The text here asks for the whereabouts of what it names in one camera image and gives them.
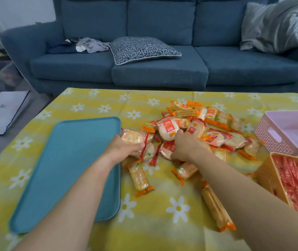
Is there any person's right forearm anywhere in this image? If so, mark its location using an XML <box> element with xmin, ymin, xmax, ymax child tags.
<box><xmin>190</xmin><ymin>149</ymin><xmax>298</xmax><ymax>251</ymax></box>

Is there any black white patterned cushion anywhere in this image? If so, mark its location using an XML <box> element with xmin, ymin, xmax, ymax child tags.
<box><xmin>109</xmin><ymin>36</ymin><xmax>182</xmax><ymax>66</ymax></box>

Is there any orange plastic basket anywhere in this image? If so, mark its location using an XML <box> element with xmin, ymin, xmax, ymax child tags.
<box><xmin>255</xmin><ymin>152</ymin><xmax>298</xmax><ymax>225</ymax></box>

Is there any person's right hand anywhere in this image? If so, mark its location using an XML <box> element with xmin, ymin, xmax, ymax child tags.
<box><xmin>170</xmin><ymin>129</ymin><xmax>212</xmax><ymax>162</ymax></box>

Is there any person's left hand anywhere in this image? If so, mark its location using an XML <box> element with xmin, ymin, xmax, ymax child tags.
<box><xmin>103</xmin><ymin>134</ymin><xmax>145</xmax><ymax>168</ymax></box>

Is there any group of red snack packets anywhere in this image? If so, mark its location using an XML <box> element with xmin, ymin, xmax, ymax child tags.
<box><xmin>272</xmin><ymin>155</ymin><xmax>298</xmax><ymax>224</ymax></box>

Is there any blue fabric sofa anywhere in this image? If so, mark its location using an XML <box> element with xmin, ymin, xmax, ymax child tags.
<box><xmin>0</xmin><ymin>0</ymin><xmax>298</xmax><ymax>96</ymax></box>

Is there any person's left forearm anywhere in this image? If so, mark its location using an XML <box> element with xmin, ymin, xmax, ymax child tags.
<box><xmin>13</xmin><ymin>154</ymin><xmax>121</xmax><ymax>251</ymax></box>

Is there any grey cushion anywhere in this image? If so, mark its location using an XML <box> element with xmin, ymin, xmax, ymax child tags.
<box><xmin>240</xmin><ymin>0</ymin><xmax>298</xmax><ymax>55</ymax></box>

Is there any round snack packet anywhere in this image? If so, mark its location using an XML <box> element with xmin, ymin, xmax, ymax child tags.
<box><xmin>121</xmin><ymin>130</ymin><xmax>149</xmax><ymax>159</ymax></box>

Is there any yellow floral tablecloth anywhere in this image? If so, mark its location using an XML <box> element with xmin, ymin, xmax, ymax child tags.
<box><xmin>0</xmin><ymin>87</ymin><xmax>298</xmax><ymax>251</ymax></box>

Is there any white paper bag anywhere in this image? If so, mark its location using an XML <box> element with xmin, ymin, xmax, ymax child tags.
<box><xmin>0</xmin><ymin>90</ymin><xmax>30</xmax><ymax>136</ymax></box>

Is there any pile of snack packets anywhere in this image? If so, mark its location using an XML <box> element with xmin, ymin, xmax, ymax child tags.
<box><xmin>120</xmin><ymin>100</ymin><xmax>264</xmax><ymax>233</ymax></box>

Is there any teal plastic tray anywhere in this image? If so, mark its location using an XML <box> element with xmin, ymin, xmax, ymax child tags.
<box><xmin>9</xmin><ymin>116</ymin><xmax>121</xmax><ymax>235</ymax></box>

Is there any dark garment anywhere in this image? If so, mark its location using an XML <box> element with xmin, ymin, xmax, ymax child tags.
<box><xmin>45</xmin><ymin>39</ymin><xmax>88</xmax><ymax>55</ymax></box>

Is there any pink plastic basket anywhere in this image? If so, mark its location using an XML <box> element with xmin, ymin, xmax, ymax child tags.
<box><xmin>254</xmin><ymin>110</ymin><xmax>298</xmax><ymax>156</ymax></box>

